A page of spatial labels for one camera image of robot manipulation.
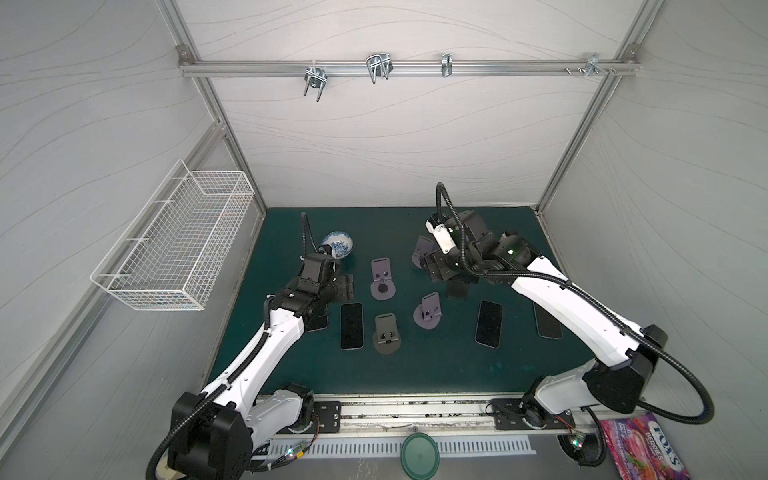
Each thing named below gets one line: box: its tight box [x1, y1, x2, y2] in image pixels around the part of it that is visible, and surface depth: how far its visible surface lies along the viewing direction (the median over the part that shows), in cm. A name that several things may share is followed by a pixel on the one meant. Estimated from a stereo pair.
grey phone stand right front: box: [413, 292, 443, 330], surface depth 88 cm
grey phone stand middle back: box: [370, 257, 396, 301], surface depth 95 cm
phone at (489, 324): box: [475, 300, 504, 349], surface depth 90 cm
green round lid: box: [400, 432, 440, 480], surface depth 62 cm
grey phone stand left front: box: [373, 313, 401, 355], surface depth 83 cm
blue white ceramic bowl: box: [321, 230, 354, 259], surface depth 109 cm
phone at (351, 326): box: [340, 302, 364, 350], surface depth 92 cm
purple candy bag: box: [600, 412, 691, 480], surface depth 69 cm
